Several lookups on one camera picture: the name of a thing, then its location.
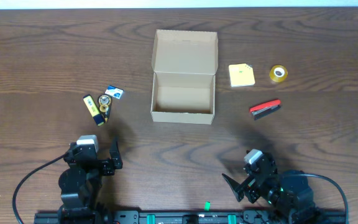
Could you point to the red black stapler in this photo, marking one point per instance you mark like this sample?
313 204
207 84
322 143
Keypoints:
264 109

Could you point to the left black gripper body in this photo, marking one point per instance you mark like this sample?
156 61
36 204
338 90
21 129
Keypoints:
97 166

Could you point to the yellow adhesive tape roll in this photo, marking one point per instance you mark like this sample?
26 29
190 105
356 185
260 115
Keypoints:
278 73

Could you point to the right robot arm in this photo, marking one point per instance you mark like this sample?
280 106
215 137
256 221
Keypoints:
289 193

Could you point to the cardboard box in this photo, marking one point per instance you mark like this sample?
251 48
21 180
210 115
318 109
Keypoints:
184 65

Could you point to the yellow sticky note pad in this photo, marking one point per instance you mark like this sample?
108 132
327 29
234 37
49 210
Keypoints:
241 75

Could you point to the small green clip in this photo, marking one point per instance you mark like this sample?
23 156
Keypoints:
207 206

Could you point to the yellow blue highlighter marker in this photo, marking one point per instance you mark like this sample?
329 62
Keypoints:
93 110

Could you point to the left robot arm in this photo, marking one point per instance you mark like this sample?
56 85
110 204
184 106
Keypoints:
81 183

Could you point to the black mounting rail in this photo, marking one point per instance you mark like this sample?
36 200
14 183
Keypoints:
135 217

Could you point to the black correction tape dispenser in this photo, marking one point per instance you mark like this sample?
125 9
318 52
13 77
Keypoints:
105 106

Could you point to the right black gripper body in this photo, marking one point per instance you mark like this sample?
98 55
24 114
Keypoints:
247 185

